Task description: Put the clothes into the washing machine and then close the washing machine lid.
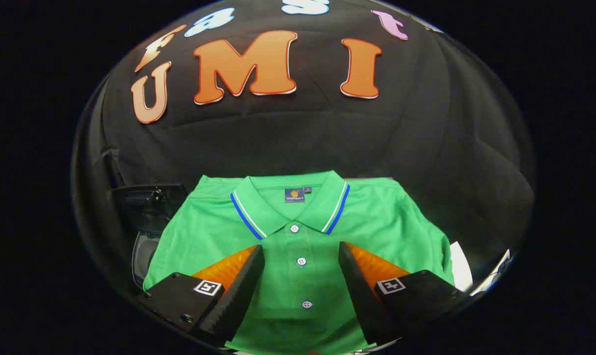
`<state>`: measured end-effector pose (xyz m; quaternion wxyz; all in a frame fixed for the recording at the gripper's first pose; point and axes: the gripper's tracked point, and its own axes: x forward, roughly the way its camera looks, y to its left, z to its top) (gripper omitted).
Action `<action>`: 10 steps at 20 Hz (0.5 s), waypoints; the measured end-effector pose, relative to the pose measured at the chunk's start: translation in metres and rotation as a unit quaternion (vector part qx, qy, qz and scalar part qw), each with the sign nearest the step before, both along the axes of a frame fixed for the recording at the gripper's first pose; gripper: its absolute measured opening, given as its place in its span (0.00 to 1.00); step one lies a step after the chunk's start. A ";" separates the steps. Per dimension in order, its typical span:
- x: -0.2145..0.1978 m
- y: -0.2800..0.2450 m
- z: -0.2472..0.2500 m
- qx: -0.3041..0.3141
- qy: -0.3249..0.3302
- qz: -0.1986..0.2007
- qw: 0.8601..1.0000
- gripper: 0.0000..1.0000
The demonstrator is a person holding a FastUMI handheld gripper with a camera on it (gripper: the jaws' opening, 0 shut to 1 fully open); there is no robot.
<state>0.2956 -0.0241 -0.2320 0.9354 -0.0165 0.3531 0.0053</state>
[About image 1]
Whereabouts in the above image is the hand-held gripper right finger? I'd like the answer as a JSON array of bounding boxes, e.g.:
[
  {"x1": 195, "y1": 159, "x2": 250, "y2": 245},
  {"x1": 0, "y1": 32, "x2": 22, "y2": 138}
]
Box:
[{"x1": 338, "y1": 241, "x2": 472, "y2": 347}]

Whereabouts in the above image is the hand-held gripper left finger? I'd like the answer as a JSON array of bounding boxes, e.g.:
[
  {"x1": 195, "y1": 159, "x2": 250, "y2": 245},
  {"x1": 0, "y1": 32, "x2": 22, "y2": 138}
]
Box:
[{"x1": 136, "y1": 245, "x2": 265, "y2": 347}]

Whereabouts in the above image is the green polo shirt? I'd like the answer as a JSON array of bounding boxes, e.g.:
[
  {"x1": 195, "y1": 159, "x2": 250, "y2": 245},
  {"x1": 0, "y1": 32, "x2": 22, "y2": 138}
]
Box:
[{"x1": 143, "y1": 170, "x2": 455, "y2": 355}]

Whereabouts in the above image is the grey washing machine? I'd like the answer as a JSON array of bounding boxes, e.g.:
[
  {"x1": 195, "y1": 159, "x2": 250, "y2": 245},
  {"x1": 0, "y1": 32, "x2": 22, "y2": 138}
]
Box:
[{"x1": 132, "y1": 229, "x2": 163, "y2": 291}]

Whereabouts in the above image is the dark washing machine lid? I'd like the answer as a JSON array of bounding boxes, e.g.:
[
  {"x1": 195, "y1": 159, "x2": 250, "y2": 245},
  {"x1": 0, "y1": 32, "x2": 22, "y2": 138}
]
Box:
[{"x1": 112, "y1": 184, "x2": 188, "y2": 235}]

